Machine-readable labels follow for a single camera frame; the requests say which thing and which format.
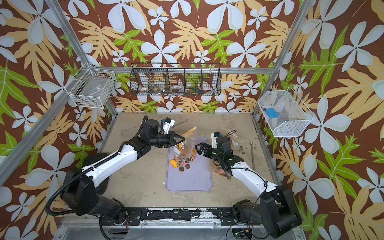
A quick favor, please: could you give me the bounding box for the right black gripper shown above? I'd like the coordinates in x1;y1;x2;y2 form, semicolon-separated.
195;142;225;163

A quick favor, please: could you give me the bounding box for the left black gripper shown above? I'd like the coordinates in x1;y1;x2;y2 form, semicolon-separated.
149;131;186;148

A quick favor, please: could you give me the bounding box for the ziploc bag with cookies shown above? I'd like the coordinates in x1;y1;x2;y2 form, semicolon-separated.
174;127;198;162

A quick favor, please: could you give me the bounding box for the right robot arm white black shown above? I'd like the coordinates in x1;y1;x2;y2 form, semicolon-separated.
195;143;303;239

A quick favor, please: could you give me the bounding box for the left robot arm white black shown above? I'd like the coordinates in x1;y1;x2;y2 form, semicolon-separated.
45;115;185;224

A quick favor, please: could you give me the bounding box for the pile of poured cookies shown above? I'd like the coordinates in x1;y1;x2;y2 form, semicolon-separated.
170;154;197;172

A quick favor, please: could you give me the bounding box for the clear bag of cookies back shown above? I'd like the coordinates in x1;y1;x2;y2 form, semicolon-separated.
221;126;245;152

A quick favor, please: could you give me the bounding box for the lavender plastic tray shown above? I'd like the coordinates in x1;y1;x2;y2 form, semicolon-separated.
166;149;212;192

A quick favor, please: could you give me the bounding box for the metal rod tool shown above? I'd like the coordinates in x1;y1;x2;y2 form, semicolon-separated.
250;142;256;170

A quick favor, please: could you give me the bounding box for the blue object in basket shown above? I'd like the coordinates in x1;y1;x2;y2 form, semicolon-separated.
264;109;279;118

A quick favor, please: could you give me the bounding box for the white mesh basket right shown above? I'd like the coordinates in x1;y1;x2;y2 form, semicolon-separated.
258;87;315;138

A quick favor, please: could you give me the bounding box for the black wire basket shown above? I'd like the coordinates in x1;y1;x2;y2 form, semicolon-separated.
128;63;222;96

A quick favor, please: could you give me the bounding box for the black mounting rail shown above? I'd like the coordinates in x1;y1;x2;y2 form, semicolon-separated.
124;207;261;226

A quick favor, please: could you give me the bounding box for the white wire basket left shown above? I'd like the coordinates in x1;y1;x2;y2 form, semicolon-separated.
65;64;117;109

